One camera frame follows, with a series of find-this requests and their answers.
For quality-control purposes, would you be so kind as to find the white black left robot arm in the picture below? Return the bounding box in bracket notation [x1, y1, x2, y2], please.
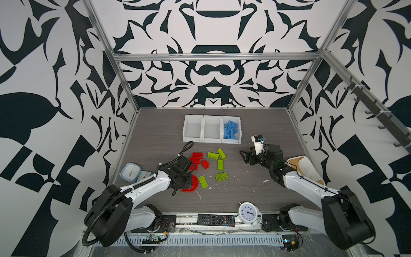
[81, 155, 194, 247]

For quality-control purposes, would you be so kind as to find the white middle storage bin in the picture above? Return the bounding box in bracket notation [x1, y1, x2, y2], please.
[203, 115, 223, 143]

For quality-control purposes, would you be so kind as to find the green lego brick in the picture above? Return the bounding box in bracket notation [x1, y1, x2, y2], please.
[215, 172, 229, 182]
[198, 176, 208, 188]
[217, 159, 224, 171]
[217, 148, 226, 160]
[207, 152, 219, 160]

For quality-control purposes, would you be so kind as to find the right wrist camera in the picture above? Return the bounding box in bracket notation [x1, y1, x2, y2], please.
[251, 134, 264, 155]

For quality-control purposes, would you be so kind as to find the red small lego brick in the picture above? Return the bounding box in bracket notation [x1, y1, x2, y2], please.
[201, 160, 210, 170]

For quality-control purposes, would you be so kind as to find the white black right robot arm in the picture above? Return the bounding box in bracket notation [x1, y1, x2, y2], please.
[239, 143, 376, 250]

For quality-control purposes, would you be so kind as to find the white right storage bin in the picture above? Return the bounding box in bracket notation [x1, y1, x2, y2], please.
[222, 116, 243, 145]

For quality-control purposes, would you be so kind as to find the white tissue box wooden top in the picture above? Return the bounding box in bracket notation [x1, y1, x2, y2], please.
[287, 155, 325, 185]

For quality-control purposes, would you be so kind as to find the white analog clock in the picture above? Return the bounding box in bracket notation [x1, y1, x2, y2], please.
[238, 202, 261, 227]

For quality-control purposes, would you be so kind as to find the small green circuit board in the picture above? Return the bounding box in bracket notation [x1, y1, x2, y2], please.
[282, 238, 301, 252]

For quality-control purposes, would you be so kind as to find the black remote control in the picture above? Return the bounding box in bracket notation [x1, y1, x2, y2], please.
[197, 214, 235, 227]

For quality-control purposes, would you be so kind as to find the white storage bin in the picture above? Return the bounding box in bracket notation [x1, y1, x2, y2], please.
[182, 115, 203, 142]
[203, 115, 223, 143]
[222, 116, 243, 145]

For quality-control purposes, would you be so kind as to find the white left storage bin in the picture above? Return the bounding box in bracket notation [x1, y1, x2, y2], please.
[182, 115, 203, 142]

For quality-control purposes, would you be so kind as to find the white cable duct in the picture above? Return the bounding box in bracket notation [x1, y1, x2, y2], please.
[130, 234, 284, 247]

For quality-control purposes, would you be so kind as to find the clear lidded food container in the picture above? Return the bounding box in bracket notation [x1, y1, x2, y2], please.
[120, 163, 152, 183]

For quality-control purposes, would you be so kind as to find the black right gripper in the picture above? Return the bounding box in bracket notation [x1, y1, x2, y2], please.
[239, 146, 275, 172]

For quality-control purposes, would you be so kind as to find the grey wall hook rail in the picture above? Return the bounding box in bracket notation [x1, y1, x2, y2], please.
[345, 76, 411, 153]

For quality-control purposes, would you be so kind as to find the blue lego brick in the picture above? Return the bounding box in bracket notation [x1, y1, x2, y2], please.
[224, 121, 238, 128]
[226, 133, 237, 140]
[227, 127, 237, 134]
[223, 127, 228, 139]

